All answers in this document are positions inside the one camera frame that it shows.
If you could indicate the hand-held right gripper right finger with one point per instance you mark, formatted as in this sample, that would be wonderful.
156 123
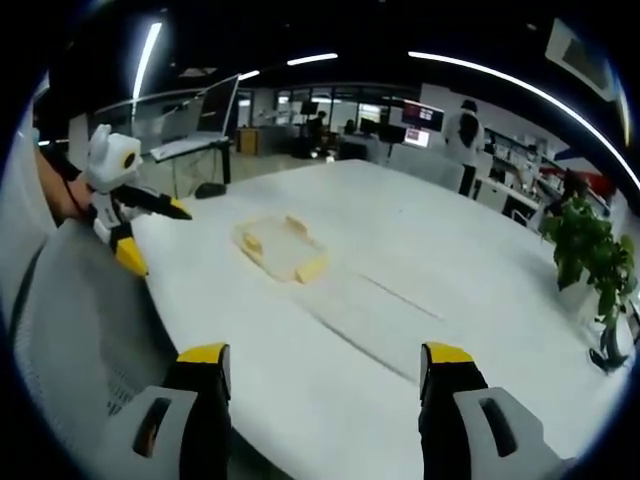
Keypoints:
450 425

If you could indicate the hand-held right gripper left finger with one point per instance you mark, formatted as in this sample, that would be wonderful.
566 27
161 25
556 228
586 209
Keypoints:
200 425

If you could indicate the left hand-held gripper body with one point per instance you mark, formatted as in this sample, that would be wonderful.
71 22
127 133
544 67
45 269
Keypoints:
111 160

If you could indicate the cream plastic buckle part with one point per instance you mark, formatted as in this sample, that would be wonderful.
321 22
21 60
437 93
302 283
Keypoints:
253 246
312 270

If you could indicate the person's left hand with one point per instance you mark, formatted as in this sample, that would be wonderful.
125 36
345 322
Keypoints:
80 197

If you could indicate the black computer mouse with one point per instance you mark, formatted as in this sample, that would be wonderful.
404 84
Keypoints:
211 190

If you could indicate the white standing desk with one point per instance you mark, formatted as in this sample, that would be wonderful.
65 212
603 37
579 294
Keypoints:
187 147

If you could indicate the long ceiling light strip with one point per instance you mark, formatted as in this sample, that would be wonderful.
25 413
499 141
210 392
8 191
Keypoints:
146 60
530 85

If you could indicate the monitor on stand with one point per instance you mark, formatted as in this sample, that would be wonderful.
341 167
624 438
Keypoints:
218 105

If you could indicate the clear plastic tray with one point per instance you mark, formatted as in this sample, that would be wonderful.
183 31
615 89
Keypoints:
285 250

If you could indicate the short ceiling light strip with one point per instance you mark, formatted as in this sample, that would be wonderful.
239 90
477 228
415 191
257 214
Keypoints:
312 59

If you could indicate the green potted plant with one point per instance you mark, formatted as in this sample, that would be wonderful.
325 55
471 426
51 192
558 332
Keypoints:
590 250

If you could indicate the ceiling air vent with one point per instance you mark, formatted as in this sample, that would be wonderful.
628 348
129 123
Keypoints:
580 57

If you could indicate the wall screen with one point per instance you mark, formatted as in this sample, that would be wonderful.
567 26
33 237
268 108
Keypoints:
422 122

